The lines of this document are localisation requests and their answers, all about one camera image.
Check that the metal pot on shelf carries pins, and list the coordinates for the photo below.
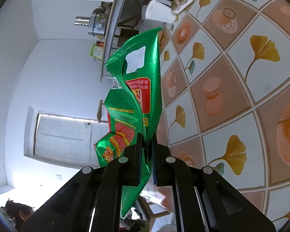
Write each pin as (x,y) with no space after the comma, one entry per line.
(97,22)

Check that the wooden chair left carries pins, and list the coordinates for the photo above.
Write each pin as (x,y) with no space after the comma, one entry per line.
(102,114)

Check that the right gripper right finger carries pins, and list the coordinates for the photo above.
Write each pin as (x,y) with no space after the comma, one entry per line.
(202,199)

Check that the green packet on shelf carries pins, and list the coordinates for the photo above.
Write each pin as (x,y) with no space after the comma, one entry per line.
(97,52)

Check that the white paper cup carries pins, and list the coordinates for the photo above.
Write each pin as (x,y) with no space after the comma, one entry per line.
(160,12)

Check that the green snack bag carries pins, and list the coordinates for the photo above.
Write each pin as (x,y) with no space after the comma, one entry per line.
(134,103)

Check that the white door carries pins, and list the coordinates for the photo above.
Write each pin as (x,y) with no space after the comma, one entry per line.
(62,140)

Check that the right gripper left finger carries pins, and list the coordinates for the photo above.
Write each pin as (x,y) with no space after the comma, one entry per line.
(91,200)

